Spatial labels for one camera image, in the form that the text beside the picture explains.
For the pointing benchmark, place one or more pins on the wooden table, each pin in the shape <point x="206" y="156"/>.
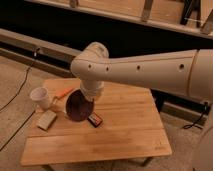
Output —
<point x="131" y="128"/>

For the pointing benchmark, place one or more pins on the black orange snack bar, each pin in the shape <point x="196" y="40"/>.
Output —
<point x="95" y="120"/>

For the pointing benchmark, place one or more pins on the dark purple ceramic bowl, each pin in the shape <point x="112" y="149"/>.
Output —
<point x="78" y="108"/>

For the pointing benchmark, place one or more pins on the wooden block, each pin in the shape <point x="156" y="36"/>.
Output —
<point x="46" y="119"/>

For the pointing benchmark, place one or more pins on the orange handled brush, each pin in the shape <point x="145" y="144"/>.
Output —
<point x="60" y="94"/>

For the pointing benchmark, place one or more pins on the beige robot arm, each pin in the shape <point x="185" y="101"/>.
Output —
<point x="185" y="73"/>

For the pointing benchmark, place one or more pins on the white paper cup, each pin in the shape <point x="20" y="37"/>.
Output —
<point x="40" y="96"/>

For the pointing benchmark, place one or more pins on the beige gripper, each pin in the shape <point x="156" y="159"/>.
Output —
<point x="92" y="90"/>

